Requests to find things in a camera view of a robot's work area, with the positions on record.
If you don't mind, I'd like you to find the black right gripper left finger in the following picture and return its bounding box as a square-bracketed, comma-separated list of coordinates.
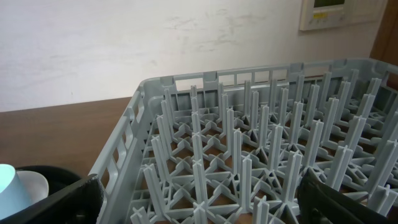
[1, 174, 103, 224]

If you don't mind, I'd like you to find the white wall control panel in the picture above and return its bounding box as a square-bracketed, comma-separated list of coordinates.
[298, 0, 386, 31]

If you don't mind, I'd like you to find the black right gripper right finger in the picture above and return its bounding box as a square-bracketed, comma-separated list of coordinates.
[297, 170, 394, 224]

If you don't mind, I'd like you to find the grey plate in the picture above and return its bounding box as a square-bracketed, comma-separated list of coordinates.
[17, 170, 49, 204]

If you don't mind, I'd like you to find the round black tray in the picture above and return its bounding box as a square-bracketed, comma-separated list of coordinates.
[16, 165, 81, 195]

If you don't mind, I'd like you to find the light blue cup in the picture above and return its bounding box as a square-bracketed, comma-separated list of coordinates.
[1, 164, 32, 220]

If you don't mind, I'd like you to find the grey dishwasher rack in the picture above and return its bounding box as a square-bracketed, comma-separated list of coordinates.
[91, 58, 397, 223]

